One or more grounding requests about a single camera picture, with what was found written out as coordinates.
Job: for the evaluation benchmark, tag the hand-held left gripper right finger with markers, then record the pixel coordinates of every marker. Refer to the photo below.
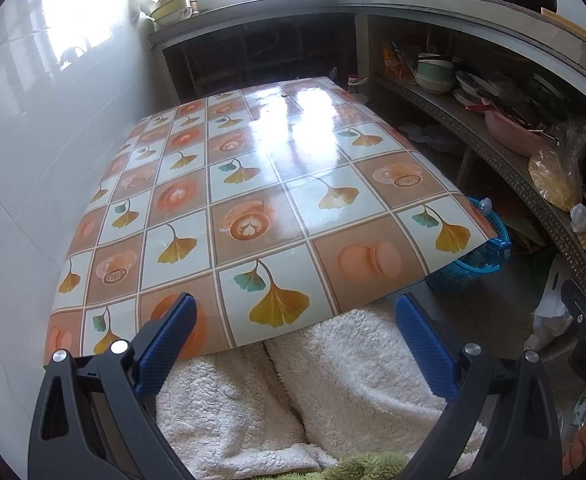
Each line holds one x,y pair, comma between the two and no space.
425,345

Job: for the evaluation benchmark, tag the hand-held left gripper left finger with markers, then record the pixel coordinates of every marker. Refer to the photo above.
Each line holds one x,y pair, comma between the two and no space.
168,345

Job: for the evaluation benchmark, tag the blue plastic basket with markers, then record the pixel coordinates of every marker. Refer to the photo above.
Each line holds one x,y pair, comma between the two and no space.
463,275

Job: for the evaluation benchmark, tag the person's right hand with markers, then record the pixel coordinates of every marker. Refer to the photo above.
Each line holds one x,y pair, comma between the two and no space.
585,435

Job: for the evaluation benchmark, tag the bag of yellow grains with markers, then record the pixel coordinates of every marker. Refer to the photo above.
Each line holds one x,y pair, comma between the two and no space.
555,180

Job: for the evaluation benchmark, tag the pink plastic basin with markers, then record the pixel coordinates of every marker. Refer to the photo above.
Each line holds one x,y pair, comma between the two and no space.
515,135

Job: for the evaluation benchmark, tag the red ladle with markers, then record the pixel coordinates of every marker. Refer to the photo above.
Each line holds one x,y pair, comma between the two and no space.
475,106

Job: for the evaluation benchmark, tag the stack of plates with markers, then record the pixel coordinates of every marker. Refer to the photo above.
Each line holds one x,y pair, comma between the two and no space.
470,90

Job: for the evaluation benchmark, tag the green white bowl stack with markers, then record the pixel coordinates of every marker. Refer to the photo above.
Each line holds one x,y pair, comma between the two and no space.
434,75

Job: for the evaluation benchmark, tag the cooking oil bottle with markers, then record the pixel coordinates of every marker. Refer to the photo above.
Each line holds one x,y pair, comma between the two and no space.
354,84

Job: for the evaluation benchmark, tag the orange snack packet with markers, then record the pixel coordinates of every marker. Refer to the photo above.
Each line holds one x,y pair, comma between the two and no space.
398,60

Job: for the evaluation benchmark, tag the green-rimmed enamel basin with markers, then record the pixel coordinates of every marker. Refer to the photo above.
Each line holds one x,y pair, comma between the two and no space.
170,10

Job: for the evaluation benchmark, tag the copper cup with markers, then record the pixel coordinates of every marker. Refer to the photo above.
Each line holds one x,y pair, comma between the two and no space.
196,7

